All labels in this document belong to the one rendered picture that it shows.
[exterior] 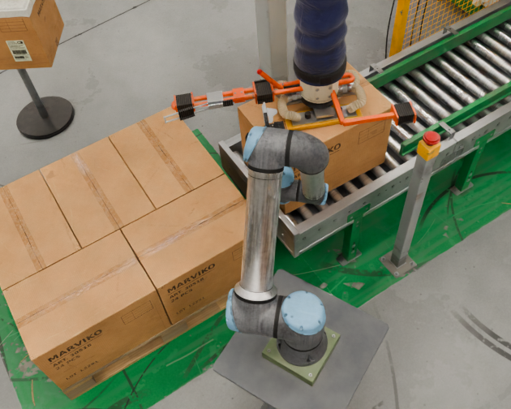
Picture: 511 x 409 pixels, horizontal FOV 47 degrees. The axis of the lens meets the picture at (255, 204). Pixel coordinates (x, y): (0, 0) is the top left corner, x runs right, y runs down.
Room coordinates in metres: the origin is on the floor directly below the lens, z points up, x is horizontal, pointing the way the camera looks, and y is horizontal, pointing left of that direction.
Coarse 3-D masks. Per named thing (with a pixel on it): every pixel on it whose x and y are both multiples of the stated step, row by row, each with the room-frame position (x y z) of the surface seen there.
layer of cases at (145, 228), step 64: (128, 128) 2.28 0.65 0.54; (0, 192) 1.92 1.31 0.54; (64, 192) 1.87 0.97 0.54; (128, 192) 1.83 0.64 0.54; (192, 192) 1.79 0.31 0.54; (0, 256) 1.53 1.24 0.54; (64, 256) 1.49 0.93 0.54; (128, 256) 1.45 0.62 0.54; (192, 256) 1.41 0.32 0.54; (64, 320) 1.16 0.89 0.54; (128, 320) 1.18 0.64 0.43; (64, 384) 1.00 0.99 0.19
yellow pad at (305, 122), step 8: (304, 112) 1.84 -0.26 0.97; (312, 112) 1.84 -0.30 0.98; (344, 112) 1.81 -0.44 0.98; (360, 112) 1.81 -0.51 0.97; (288, 120) 1.81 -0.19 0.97; (304, 120) 1.79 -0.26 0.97; (312, 120) 1.79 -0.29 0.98; (320, 120) 1.78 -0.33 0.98; (328, 120) 1.78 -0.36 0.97; (336, 120) 1.78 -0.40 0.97; (288, 128) 1.76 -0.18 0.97; (296, 128) 1.76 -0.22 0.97; (304, 128) 1.76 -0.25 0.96
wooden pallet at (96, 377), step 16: (208, 304) 1.36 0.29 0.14; (224, 304) 1.41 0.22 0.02; (192, 320) 1.34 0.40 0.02; (160, 336) 1.27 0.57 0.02; (176, 336) 1.26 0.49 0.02; (128, 352) 1.15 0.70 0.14; (144, 352) 1.19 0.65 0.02; (112, 368) 1.12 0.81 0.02; (80, 384) 1.02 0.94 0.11; (96, 384) 1.05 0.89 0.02
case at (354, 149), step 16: (352, 96) 1.94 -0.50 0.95; (368, 96) 1.93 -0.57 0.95; (240, 112) 1.92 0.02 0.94; (256, 112) 1.90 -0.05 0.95; (368, 112) 1.82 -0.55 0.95; (384, 112) 1.82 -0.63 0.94; (240, 128) 1.94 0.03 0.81; (320, 128) 1.76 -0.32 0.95; (336, 128) 1.75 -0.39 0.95; (352, 128) 1.74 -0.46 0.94; (368, 128) 1.79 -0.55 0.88; (384, 128) 1.83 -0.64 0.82; (336, 144) 1.71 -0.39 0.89; (352, 144) 1.75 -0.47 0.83; (368, 144) 1.79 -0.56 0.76; (384, 144) 1.84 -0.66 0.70; (336, 160) 1.71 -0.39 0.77; (352, 160) 1.75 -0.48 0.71; (368, 160) 1.80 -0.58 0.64; (336, 176) 1.71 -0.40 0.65; (352, 176) 1.76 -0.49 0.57; (288, 208) 1.60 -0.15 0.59
